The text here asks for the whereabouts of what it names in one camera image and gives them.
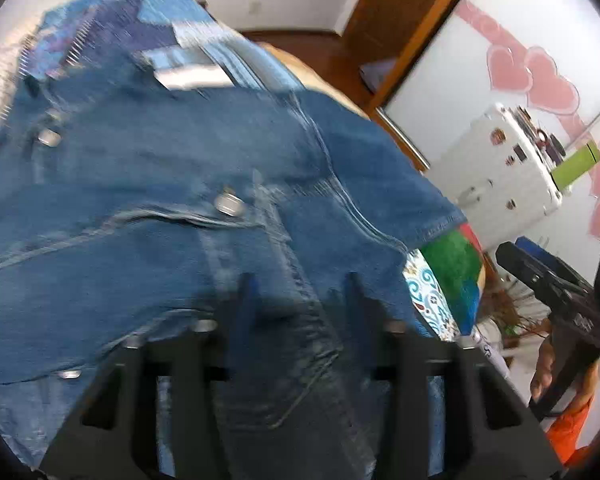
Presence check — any blue patchwork bedspread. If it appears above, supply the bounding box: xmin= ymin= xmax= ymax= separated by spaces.
xmin=0 ymin=0 xmax=303 ymax=125

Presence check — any green box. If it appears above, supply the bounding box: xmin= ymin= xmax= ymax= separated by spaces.
xmin=550 ymin=140 xmax=600 ymax=192

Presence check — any blue denim jacket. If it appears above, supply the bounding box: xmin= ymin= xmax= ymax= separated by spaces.
xmin=0 ymin=55 xmax=464 ymax=479

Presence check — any brown wooden door frame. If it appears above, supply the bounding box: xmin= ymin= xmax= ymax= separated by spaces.
xmin=239 ymin=0 xmax=489 ymax=172

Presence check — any right hand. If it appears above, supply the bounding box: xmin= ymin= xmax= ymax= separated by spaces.
xmin=529 ymin=331 xmax=598 ymax=411

